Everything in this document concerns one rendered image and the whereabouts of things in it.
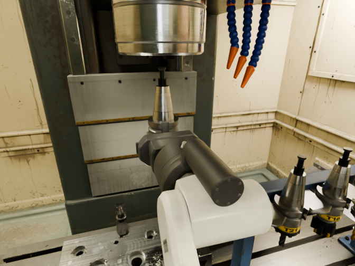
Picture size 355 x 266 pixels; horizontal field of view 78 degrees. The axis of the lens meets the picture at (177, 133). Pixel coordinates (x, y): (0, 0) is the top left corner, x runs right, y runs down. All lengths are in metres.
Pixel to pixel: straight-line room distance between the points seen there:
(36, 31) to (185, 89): 0.55
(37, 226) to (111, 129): 0.82
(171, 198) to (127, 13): 0.27
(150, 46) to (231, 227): 0.27
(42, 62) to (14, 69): 0.42
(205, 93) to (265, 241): 0.61
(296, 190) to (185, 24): 0.35
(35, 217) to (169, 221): 1.40
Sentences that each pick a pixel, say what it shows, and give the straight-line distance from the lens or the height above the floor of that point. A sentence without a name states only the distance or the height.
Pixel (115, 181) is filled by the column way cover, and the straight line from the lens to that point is 1.02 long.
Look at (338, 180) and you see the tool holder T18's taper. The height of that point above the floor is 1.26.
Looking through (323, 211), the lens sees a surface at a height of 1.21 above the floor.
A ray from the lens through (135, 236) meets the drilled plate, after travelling 0.73.
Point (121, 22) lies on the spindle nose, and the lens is 0.38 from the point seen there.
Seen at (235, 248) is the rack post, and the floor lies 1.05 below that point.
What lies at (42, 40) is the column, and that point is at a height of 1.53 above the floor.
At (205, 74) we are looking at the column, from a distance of 0.98.
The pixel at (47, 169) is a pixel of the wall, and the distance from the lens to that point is 1.47.
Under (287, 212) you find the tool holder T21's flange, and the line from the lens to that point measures 0.49.
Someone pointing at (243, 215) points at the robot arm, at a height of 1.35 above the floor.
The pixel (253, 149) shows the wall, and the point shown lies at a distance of 1.74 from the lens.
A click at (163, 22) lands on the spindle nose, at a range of 0.35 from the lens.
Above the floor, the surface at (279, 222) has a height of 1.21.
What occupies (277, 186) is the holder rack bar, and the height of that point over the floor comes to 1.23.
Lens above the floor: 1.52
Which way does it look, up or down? 22 degrees down
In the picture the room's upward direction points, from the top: straight up
